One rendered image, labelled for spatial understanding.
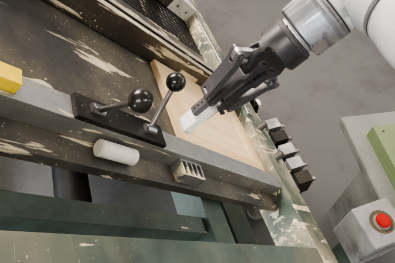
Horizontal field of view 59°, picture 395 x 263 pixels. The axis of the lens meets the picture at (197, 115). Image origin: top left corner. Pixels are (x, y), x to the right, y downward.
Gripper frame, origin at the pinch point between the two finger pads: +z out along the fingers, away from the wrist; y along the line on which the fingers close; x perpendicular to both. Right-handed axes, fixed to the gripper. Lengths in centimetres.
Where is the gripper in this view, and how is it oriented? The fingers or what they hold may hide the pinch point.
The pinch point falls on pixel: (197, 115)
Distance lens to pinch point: 59.5
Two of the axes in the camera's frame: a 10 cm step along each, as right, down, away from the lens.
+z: -7.3, 5.8, 3.6
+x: -3.2, -7.5, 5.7
